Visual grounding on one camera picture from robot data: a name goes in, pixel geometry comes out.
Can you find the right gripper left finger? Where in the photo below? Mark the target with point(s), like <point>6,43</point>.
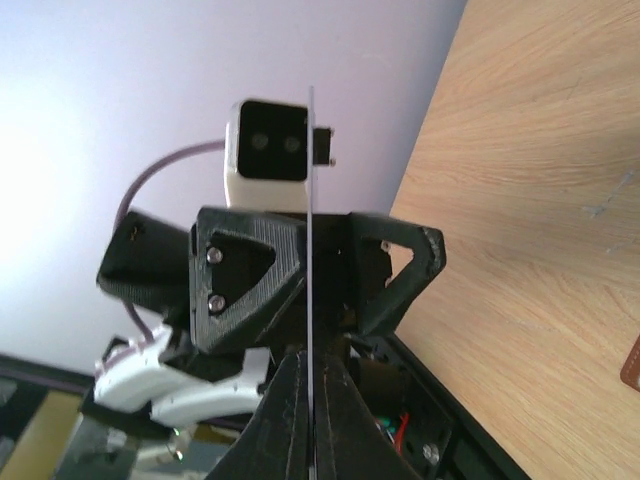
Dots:
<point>279,441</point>

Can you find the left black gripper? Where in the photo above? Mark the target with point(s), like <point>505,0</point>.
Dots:
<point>247,267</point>

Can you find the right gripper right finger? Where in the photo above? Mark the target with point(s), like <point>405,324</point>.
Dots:
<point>348,444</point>

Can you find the brown leather card holder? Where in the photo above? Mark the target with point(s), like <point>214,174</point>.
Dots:
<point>630,371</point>

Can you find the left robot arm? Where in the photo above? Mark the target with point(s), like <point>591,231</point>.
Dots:
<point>147,387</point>

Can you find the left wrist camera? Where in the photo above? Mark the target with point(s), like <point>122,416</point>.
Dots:
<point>269,150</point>

